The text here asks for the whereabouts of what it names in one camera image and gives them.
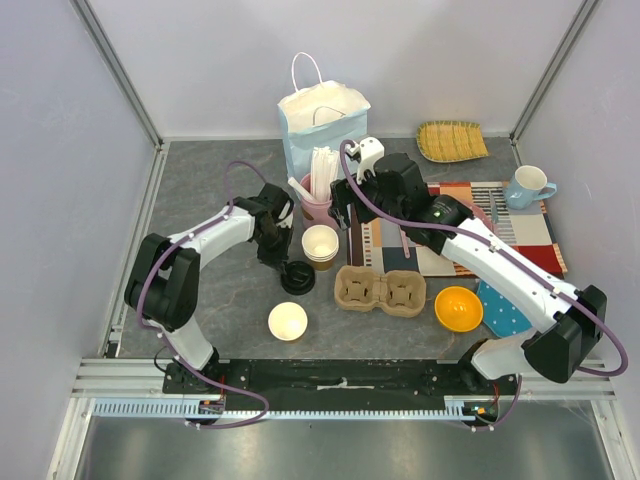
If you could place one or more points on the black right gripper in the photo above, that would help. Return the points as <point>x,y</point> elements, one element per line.
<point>341,198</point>

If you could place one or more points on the pink polka dot plate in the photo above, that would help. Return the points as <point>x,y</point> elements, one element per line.
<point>479,213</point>

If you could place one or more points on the colourful patchwork placemat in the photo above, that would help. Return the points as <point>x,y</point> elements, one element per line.
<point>377,244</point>

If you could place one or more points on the slotted grey cable duct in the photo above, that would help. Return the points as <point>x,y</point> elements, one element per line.
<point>194,409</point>

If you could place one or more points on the orange plastic bowl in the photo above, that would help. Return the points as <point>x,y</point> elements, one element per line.
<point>458,309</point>

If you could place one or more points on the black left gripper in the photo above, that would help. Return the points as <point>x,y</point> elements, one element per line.
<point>276,260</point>

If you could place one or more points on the blue polka dot plate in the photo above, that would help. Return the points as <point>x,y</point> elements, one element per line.
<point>500,315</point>

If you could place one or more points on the pink handled fork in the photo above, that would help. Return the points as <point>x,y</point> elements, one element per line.
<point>405,244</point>

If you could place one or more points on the brown paper cup stack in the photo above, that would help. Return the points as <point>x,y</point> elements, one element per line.
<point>320,245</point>

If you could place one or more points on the pink tin straw holder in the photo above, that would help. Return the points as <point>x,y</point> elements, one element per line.
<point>317,213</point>

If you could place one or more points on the pink handled knife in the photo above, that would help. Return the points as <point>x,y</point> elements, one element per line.
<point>494,209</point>

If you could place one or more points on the yellow woven bamboo tray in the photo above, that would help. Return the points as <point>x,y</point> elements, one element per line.
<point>448,141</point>

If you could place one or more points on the light blue mug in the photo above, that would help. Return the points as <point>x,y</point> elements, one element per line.
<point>528,185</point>

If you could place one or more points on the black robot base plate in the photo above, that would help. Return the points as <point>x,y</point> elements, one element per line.
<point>357,383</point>

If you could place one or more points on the light blue paper bag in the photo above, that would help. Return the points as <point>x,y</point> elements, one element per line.
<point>321,115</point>

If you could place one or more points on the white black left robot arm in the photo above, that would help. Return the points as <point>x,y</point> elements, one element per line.
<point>164,280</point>

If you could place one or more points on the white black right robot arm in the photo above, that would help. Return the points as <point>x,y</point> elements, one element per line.
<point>566,323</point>

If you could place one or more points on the brown cardboard cup carrier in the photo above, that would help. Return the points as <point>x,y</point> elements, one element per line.
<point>398,293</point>

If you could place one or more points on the white wrapped straws bundle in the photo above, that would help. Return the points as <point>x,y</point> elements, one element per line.
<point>325,167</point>

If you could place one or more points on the black cup lid stack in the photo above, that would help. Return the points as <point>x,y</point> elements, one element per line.
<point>304,279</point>

